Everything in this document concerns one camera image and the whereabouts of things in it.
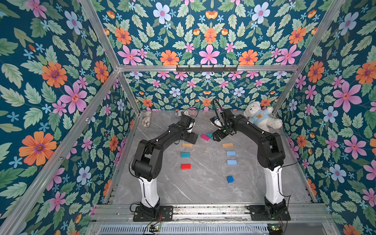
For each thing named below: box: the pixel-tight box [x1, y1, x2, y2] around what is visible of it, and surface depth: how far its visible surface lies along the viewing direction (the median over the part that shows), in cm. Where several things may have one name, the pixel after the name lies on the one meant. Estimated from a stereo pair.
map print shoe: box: [141, 110, 152, 128], surface depth 113 cm
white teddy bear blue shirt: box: [242, 100, 283, 132], surface depth 107 cm
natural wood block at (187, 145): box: [181, 142, 194, 148], surface depth 100 cm
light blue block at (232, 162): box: [226, 159, 238, 166], surface depth 93 cm
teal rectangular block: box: [180, 152, 191, 158], surface depth 98 cm
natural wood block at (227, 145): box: [222, 142, 235, 148], surface depth 100 cm
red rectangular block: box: [180, 164, 191, 170], surface depth 92 cm
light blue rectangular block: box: [226, 150, 237, 157], surface depth 98 cm
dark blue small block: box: [226, 175, 235, 184], surface depth 86 cm
